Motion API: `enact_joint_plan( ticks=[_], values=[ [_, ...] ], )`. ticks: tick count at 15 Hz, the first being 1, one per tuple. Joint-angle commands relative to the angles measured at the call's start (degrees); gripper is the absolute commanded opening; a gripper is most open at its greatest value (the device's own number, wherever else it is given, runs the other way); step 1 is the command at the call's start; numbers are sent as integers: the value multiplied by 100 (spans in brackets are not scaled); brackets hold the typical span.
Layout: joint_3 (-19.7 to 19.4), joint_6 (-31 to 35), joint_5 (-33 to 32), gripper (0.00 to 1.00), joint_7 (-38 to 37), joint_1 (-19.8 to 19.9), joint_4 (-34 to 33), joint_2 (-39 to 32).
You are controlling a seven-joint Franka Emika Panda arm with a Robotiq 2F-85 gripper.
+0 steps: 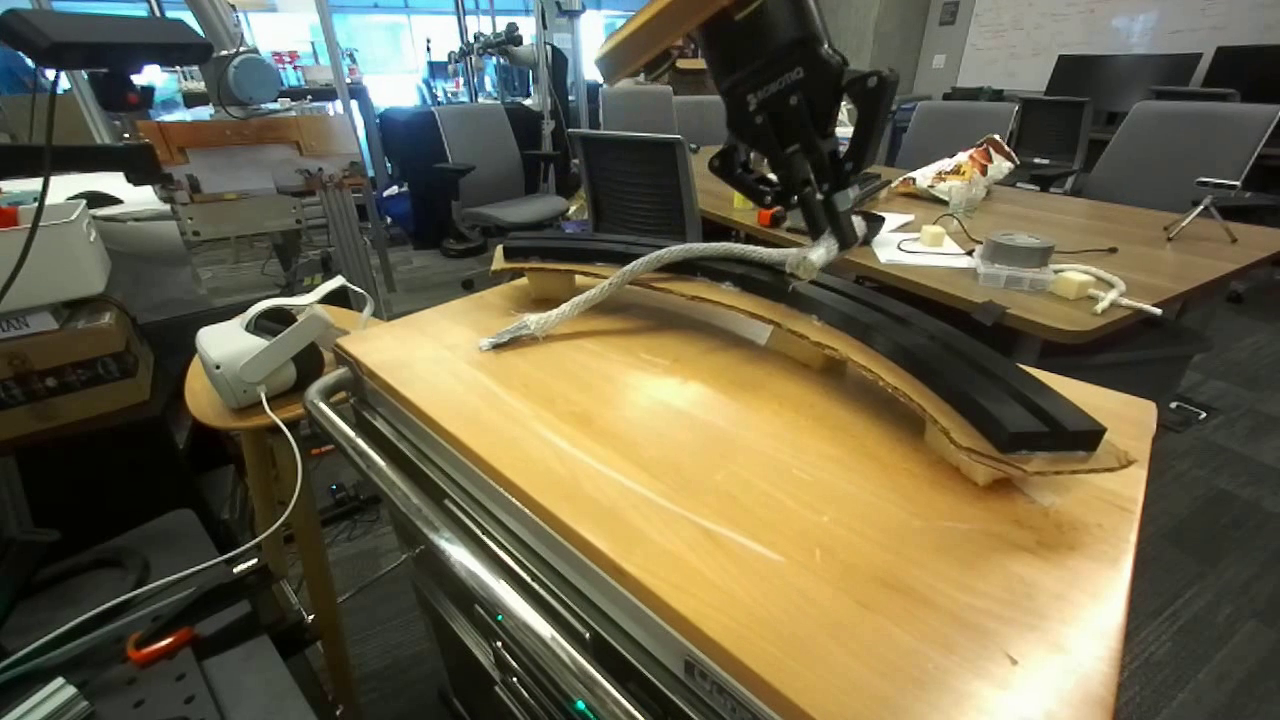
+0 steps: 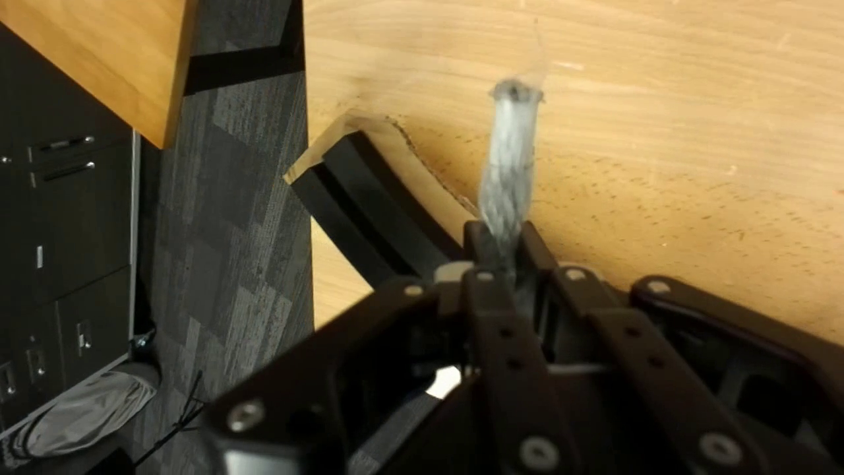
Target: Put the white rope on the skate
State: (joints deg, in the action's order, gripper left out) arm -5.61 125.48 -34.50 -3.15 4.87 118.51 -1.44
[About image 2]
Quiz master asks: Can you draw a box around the dark drawer cabinet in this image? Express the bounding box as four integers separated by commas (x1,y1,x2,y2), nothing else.
0,24,146,436

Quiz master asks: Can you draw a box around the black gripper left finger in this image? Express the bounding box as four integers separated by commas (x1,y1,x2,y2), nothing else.
204,216,567,475

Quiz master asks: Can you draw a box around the wooden side table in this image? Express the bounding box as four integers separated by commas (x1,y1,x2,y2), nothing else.
0,0,200,152

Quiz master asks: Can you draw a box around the black curved skate track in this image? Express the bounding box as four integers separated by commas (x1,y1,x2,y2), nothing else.
289,129,481,290

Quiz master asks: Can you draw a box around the white braided rope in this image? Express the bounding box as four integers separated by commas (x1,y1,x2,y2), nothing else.
475,77,547,259

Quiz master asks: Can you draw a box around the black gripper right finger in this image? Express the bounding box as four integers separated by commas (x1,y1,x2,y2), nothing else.
523,220,844,475

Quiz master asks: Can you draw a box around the grey cloth bundle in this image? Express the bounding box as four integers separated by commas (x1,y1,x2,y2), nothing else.
0,362,163,461

